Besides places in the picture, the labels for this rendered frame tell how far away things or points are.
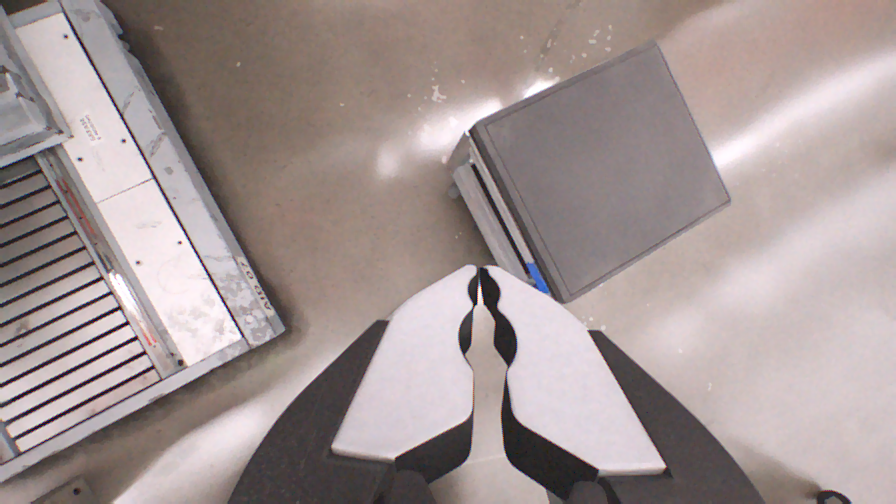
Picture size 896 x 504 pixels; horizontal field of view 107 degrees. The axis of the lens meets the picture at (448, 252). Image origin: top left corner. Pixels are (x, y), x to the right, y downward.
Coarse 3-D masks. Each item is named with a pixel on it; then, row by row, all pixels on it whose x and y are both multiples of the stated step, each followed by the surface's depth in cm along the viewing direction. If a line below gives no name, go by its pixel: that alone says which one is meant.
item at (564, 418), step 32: (512, 288) 11; (512, 320) 10; (544, 320) 10; (576, 320) 10; (512, 352) 9; (544, 352) 9; (576, 352) 9; (512, 384) 8; (544, 384) 8; (576, 384) 8; (608, 384) 8; (512, 416) 7; (544, 416) 7; (576, 416) 7; (608, 416) 7; (512, 448) 7; (544, 448) 7; (576, 448) 6; (608, 448) 6; (640, 448) 6; (544, 480) 7; (576, 480) 6
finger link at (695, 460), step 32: (608, 352) 9; (640, 384) 8; (640, 416) 7; (672, 416) 7; (672, 448) 6; (704, 448) 6; (608, 480) 6; (640, 480) 6; (672, 480) 6; (704, 480) 6; (736, 480) 6
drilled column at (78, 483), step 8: (72, 480) 71; (80, 480) 72; (56, 488) 71; (64, 488) 69; (72, 488) 70; (80, 488) 72; (88, 488) 73; (40, 496) 71; (48, 496) 66; (56, 496) 67; (64, 496) 68; (72, 496) 70; (80, 496) 71; (88, 496) 72
